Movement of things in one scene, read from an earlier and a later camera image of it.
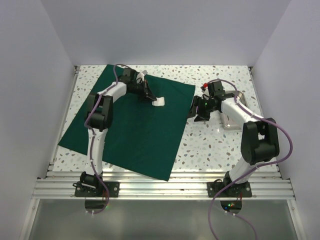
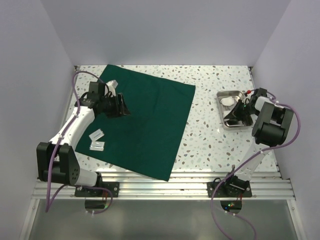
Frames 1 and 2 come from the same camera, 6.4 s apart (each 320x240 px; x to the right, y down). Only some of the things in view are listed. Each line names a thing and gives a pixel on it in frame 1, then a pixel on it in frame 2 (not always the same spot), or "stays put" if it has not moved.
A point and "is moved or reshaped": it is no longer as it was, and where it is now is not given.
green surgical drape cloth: x=144 y=138 stays put
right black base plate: x=235 y=190 stays put
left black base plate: x=95 y=189 stays put
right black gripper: x=202 y=116 to x=234 y=115
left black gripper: x=146 y=92 to x=120 y=109
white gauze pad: x=160 y=102 is moved or reshaped
